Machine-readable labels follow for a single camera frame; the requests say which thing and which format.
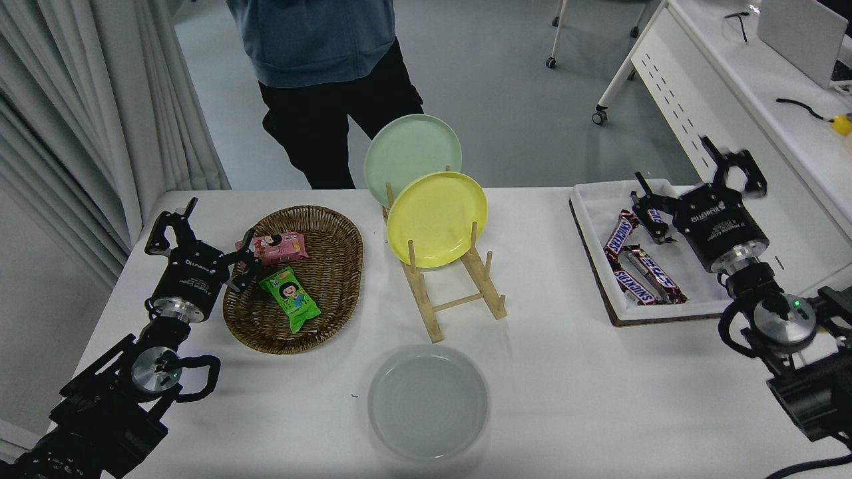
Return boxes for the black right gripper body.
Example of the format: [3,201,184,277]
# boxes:
[672,182,770,265]

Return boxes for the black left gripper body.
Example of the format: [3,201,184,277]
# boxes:
[150,243,231,314]

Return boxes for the grey round plate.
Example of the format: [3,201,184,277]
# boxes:
[367,344,489,461]

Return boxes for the yellow round plate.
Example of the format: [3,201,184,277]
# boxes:
[386,171,488,269]

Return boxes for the pale green round plate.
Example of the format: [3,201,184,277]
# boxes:
[364,114,463,208]

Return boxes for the wooden plate rack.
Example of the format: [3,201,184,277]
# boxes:
[381,164,508,345]

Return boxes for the brown Snickers bar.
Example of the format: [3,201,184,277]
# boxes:
[620,243,688,305]
[603,208,644,261]
[604,256,656,307]
[632,193,674,243]

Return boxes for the pink snack packet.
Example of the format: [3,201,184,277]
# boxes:
[234,232,309,267]

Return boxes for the green snack packet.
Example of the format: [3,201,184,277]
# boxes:
[258,266,321,334]

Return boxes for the white tray with cork base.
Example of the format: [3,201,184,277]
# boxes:
[569,178,736,328]

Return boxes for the white desk with slotted panel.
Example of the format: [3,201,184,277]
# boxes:
[592,0,852,300]

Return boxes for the brown oval wicker basket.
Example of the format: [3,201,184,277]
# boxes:
[222,205,364,355]

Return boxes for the black glasses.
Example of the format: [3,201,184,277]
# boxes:
[724,11,751,45]

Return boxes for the silver laptop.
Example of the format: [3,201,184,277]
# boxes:
[757,0,852,90]

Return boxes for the white pleated curtain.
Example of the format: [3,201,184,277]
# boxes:
[0,0,231,293]

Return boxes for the person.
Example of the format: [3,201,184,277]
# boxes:
[225,0,425,190]

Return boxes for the black cable on desk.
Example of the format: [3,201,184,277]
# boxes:
[776,98,834,123]

